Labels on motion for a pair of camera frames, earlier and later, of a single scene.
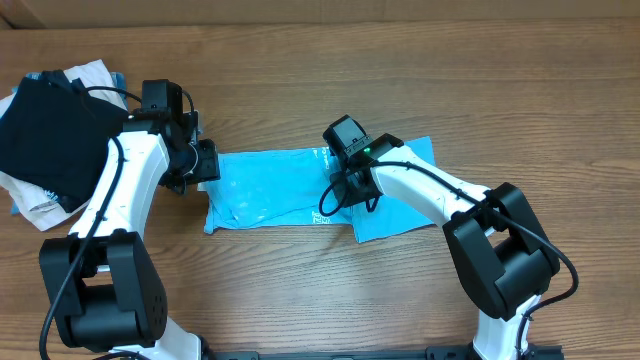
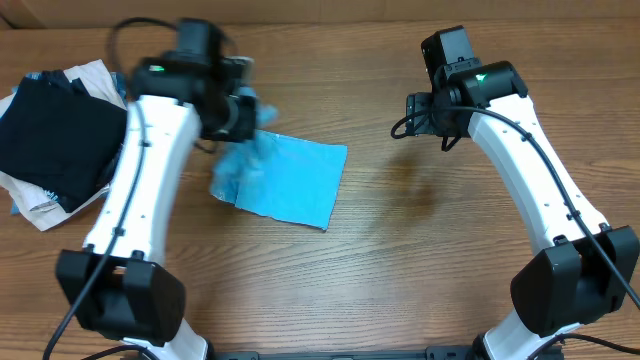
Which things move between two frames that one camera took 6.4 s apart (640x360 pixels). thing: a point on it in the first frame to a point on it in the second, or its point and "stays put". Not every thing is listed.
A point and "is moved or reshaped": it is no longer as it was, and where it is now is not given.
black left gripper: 209,168 to 243,129
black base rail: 450,352 stays put
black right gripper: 346,198 to 421,126
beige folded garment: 39,205 stays put
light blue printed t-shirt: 271,187 is moved or reshaped
